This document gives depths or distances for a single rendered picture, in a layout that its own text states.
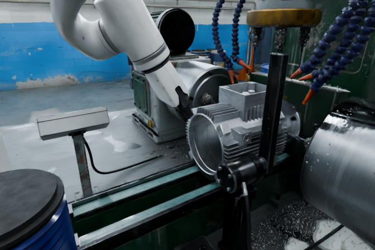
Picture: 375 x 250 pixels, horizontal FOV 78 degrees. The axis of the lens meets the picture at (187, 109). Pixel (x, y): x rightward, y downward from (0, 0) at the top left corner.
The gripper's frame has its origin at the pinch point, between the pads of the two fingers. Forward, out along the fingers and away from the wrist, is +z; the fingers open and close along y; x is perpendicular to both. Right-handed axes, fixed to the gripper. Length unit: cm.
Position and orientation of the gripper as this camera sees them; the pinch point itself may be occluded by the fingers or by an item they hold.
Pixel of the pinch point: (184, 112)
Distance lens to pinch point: 60.4
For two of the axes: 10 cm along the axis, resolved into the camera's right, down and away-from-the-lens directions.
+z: 4.2, 7.3, 5.3
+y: 5.2, 2.9, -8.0
